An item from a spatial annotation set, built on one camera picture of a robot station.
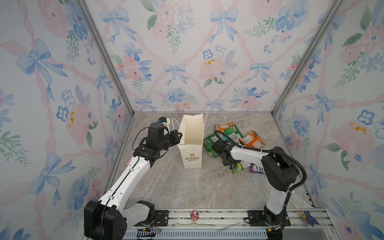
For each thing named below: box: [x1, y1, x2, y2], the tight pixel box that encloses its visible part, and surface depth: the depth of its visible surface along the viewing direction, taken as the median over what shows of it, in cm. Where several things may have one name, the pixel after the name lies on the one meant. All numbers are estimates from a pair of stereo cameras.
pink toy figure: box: [190, 210, 200, 223], surface depth 73 cm
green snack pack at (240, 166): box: [232, 160, 252, 174], surface depth 90 cm
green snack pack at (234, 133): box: [223, 124, 244, 144], surface depth 105 cm
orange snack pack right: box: [238, 129, 265, 149], surface depth 102 cm
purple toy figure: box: [301, 210, 320, 228], surface depth 75 cm
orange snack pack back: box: [214, 121, 234, 132], surface depth 109 cm
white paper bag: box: [177, 112, 209, 169], surface depth 83 cm
